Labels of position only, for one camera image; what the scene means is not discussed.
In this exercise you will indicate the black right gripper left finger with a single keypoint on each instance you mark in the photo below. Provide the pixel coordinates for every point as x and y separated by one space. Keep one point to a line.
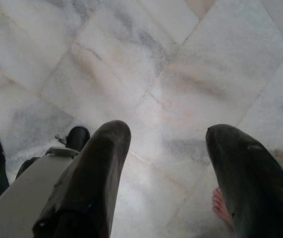
89 188

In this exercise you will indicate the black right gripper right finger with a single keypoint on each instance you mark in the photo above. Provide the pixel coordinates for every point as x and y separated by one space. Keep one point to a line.
260 193

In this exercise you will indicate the person bare foot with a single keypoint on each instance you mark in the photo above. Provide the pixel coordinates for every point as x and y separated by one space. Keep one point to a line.
220 205

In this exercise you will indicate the black right robot foot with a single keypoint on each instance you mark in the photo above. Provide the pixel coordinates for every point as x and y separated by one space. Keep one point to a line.
78 137

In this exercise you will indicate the grey right robot leg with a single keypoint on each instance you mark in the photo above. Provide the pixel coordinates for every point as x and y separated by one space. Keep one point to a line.
19 196

